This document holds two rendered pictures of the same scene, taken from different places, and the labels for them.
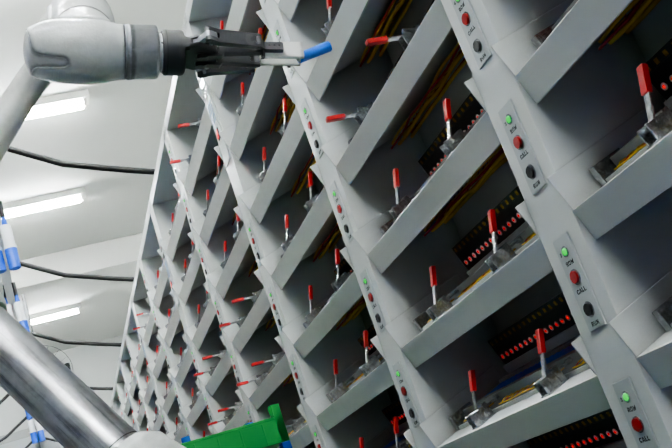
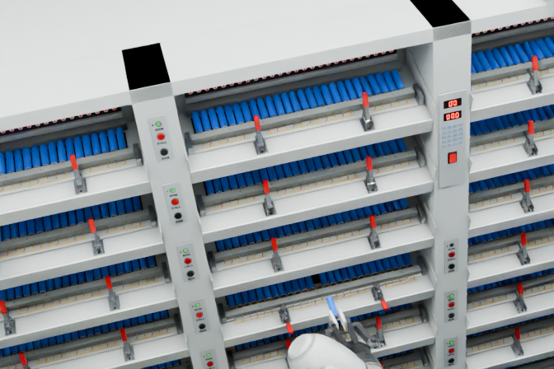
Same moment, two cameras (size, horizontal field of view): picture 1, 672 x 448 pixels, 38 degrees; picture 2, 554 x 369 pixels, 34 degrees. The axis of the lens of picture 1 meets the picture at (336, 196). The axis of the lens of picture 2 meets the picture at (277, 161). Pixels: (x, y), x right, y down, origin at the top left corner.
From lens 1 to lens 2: 3.21 m
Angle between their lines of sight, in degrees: 90
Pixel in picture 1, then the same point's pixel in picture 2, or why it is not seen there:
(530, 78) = (472, 329)
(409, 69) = (373, 308)
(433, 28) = (413, 298)
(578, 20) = (515, 319)
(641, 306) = not seen: outside the picture
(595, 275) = not seen: outside the picture
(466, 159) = (396, 349)
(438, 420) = not seen: outside the picture
